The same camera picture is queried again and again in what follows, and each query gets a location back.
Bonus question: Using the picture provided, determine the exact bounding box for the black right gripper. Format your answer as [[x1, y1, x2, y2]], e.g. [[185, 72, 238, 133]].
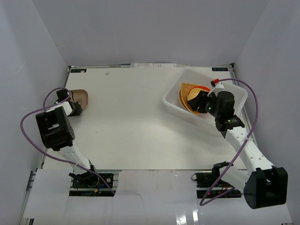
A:
[[187, 91, 221, 119]]

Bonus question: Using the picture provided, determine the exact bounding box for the yellow square plate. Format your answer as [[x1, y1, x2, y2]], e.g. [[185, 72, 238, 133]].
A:
[[187, 88, 203, 101]]

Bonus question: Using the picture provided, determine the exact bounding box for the brown square plate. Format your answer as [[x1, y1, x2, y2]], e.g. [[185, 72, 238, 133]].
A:
[[71, 89, 89, 110]]

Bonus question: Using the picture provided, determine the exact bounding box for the orange woven fan-shaped plate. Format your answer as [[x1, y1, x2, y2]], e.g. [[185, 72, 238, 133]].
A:
[[178, 82, 204, 116]]

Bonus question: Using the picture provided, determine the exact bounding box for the white plastic bin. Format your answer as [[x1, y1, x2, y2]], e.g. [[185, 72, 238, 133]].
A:
[[163, 67, 248, 131]]

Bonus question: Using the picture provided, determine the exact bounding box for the red round plate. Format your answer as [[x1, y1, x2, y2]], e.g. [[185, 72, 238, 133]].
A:
[[193, 85, 210, 92]]

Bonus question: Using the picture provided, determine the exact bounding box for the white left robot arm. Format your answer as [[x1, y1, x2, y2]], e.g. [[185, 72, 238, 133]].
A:
[[36, 88, 99, 187]]

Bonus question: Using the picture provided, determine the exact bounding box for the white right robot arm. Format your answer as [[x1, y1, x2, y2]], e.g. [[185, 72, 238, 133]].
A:
[[187, 88, 288, 209]]

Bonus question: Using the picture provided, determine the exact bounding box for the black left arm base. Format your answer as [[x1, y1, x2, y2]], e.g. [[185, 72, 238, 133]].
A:
[[69, 173, 117, 197]]

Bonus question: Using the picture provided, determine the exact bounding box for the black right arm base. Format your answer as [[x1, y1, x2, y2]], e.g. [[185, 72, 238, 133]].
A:
[[191, 172, 242, 199]]

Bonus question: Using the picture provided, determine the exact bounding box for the dark left corner label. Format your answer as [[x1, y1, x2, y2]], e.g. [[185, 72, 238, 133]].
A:
[[70, 68, 87, 73]]

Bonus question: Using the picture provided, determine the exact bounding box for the dark corner label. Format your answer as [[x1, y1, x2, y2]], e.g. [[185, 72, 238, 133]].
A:
[[211, 67, 228, 72], [70, 68, 87, 73]]

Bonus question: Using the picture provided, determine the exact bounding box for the dark right corner label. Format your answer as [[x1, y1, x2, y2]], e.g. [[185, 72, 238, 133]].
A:
[[211, 67, 228, 72]]

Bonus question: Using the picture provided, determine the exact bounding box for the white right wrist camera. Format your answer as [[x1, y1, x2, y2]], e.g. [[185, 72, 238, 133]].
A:
[[208, 79, 224, 96]]

